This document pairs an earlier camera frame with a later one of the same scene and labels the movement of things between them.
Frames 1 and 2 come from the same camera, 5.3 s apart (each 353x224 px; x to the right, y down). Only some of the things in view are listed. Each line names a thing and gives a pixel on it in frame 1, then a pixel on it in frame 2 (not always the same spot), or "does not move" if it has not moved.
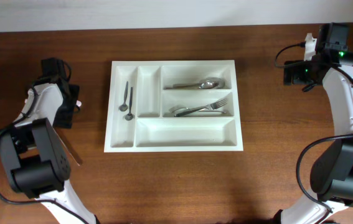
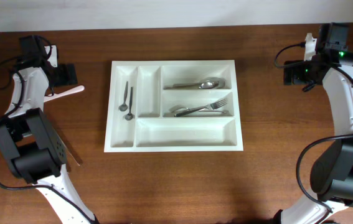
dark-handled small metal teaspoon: [129, 116] does not move
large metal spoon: [207, 84] does not move
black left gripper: [66, 112] → [62, 74]
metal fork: [176, 107] does not move
